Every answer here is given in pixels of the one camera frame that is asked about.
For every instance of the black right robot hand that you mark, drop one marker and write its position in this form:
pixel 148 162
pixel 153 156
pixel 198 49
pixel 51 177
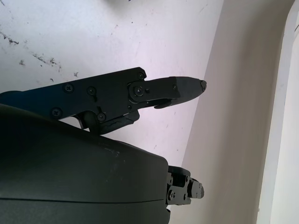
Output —
pixel 70 175

